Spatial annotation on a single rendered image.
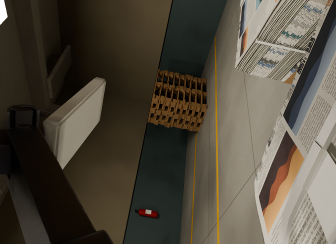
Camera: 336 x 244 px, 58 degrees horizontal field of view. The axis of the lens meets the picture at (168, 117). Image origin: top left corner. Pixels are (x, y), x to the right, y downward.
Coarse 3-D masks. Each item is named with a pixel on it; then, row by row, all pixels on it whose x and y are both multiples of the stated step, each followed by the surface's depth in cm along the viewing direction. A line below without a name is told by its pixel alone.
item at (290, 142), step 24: (312, 48) 33; (312, 72) 31; (288, 96) 36; (312, 96) 29; (288, 120) 34; (312, 120) 28; (288, 144) 32; (264, 168) 38; (288, 168) 30; (264, 192) 35; (288, 192) 29; (264, 216) 33; (264, 240) 31; (288, 240) 26
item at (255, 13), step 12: (252, 0) 101; (264, 0) 88; (276, 0) 77; (240, 12) 115; (252, 12) 98; (264, 12) 86; (240, 24) 111; (252, 24) 95; (264, 24) 84; (240, 36) 107; (252, 36) 93; (240, 48) 103; (240, 60) 101
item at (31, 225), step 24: (24, 120) 12; (24, 144) 11; (48, 144) 12; (24, 168) 10; (48, 168) 10; (24, 192) 10; (48, 192) 9; (72, 192) 10; (24, 216) 10; (48, 216) 8; (72, 216) 9; (48, 240) 8; (72, 240) 7; (96, 240) 8
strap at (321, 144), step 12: (324, 132) 17; (312, 144) 18; (324, 144) 17; (312, 156) 18; (312, 168) 18; (300, 180) 19; (300, 192) 18; (288, 204) 20; (288, 216) 19; (288, 228) 20
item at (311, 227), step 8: (312, 208) 24; (312, 216) 24; (304, 224) 25; (312, 224) 24; (304, 232) 24; (312, 232) 23; (320, 232) 22; (296, 240) 25; (304, 240) 24; (312, 240) 23; (320, 240) 22
